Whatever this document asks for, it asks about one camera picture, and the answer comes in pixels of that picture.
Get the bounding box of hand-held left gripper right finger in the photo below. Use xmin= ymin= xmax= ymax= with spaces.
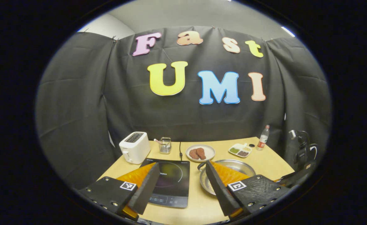
xmin=205 ymin=160 xmax=291 ymax=221

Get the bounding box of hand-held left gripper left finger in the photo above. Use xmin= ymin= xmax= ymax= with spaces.
xmin=78 ymin=162 xmax=161 ymax=222

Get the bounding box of black induction cooktop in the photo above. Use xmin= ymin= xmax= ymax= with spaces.
xmin=140 ymin=158 xmax=191 ymax=209

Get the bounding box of steel pot with black handles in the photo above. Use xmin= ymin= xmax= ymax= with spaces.
xmin=197 ymin=159 xmax=256 ymax=196

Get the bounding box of white round plate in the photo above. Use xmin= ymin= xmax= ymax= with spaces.
xmin=186 ymin=144 xmax=216 ymax=162

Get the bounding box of white toaster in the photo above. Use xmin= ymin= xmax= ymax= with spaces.
xmin=119 ymin=132 xmax=151 ymax=165

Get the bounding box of clear plastic water bottle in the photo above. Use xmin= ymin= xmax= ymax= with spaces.
xmin=256 ymin=125 xmax=270 ymax=151

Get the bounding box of white divided bean dish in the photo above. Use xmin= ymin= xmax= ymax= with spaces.
xmin=228 ymin=143 xmax=252 ymax=158

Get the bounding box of wire mesh basket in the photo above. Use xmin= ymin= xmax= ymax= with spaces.
xmin=159 ymin=137 xmax=172 ymax=155

